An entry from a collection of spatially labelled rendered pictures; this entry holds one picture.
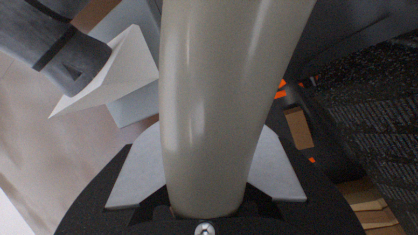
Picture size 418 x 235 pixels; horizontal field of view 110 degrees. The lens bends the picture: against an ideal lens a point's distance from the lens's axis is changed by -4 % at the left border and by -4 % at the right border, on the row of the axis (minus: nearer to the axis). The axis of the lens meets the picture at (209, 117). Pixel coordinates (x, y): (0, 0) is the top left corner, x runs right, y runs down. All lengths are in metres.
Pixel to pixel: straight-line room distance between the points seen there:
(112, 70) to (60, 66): 0.12
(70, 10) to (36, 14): 0.06
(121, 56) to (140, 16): 0.19
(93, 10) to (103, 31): 1.45
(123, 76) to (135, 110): 0.25
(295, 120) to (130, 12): 1.14
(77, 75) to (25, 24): 0.13
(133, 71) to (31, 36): 0.21
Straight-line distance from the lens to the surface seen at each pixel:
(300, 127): 1.31
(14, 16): 0.51
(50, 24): 0.52
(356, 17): 1.45
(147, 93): 0.64
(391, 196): 1.00
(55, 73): 0.54
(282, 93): 1.34
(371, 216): 1.70
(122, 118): 0.77
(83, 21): 2.32
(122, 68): 0.48
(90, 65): 0.51
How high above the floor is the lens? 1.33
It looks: 64 degrees down
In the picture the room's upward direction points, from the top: 134 degrees counter-clockwise
